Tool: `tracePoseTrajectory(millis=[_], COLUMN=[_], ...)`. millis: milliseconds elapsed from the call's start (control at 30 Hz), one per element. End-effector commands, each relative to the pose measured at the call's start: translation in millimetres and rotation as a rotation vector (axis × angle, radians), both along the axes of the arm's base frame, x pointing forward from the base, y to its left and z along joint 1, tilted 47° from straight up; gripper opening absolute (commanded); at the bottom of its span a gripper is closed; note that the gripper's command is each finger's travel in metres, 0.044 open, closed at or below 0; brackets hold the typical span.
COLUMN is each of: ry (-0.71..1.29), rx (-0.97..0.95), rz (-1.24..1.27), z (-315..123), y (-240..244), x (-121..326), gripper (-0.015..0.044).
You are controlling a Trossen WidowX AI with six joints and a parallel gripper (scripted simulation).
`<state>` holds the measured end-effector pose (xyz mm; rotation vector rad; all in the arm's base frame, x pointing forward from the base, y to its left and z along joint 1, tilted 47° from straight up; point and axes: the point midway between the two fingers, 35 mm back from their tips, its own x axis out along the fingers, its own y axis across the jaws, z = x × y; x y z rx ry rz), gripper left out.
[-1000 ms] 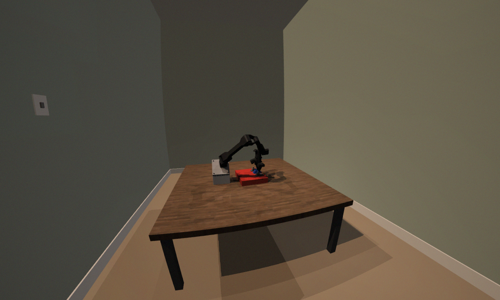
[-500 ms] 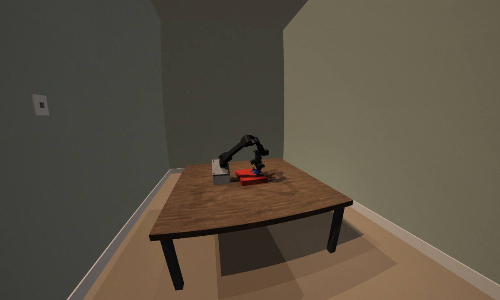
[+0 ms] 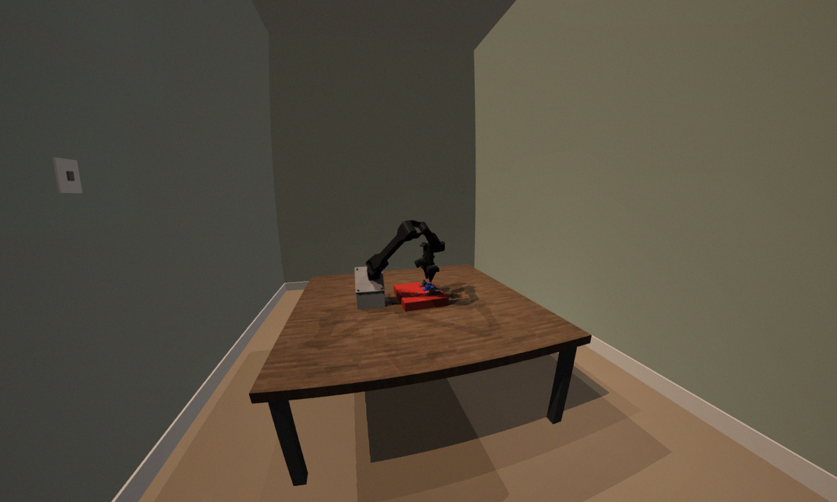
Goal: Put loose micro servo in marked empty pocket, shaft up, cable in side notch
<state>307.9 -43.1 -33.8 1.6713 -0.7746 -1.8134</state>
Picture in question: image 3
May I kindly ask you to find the red flat deck plate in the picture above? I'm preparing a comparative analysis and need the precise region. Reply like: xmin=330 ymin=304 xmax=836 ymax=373
xmin=393 ymin=280 xmax=449 ymax=312

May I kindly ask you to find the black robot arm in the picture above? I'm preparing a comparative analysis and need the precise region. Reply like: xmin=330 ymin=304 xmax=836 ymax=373
xmin=366 ymin=220 xmax=445 ymax=281

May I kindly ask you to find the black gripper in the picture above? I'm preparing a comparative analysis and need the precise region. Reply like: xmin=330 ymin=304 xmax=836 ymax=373
xmin=421 ymin=254 xmax=439 ymax=282

